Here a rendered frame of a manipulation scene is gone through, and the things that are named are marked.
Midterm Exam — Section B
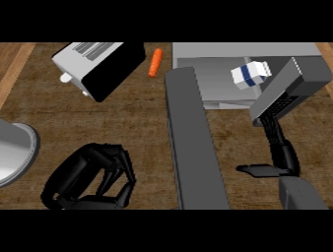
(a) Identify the orange carrot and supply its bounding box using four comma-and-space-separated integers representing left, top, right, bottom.
146, 47, 165, 79

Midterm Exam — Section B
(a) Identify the dark grey microwave door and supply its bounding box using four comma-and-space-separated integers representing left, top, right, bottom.
164, 66, 232, 211

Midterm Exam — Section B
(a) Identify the white and black toaster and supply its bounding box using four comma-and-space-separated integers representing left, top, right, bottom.
50, 41, 147, 103

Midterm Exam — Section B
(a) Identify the white blue-striped milk carton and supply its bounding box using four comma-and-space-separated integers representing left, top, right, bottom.
229, 60, 273, 91

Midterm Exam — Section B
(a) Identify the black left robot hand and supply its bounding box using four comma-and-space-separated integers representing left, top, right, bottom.
41, 142, 138, 211

